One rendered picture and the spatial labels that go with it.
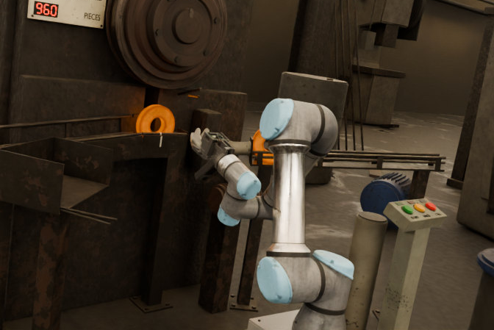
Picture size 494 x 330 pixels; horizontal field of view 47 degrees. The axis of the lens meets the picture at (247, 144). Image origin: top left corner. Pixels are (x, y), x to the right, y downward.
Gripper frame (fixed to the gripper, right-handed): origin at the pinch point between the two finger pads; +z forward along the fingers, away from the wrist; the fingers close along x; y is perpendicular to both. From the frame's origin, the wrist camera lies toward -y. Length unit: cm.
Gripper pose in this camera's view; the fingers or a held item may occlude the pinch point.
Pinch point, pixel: (193, 137)
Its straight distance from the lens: 196.5
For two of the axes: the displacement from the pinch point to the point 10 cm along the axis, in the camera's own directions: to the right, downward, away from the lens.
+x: -7.6, -0.2, -6.6
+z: -5.5, -5.2, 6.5
